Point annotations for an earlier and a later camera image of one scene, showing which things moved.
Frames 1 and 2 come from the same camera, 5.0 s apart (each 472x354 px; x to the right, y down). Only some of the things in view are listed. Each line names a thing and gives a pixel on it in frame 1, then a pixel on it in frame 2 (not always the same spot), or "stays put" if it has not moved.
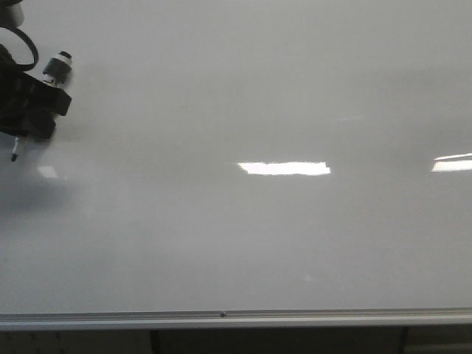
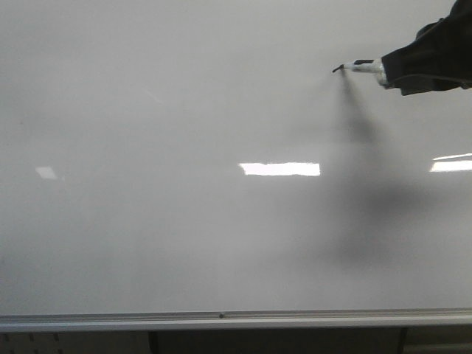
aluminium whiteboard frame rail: x=397 y=318 stays put
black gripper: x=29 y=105 -> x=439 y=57
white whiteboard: x=245 y=154 stays put
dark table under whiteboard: x=397 y=340 stays put
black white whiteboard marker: x=56 y=71 -> x=366 y=66
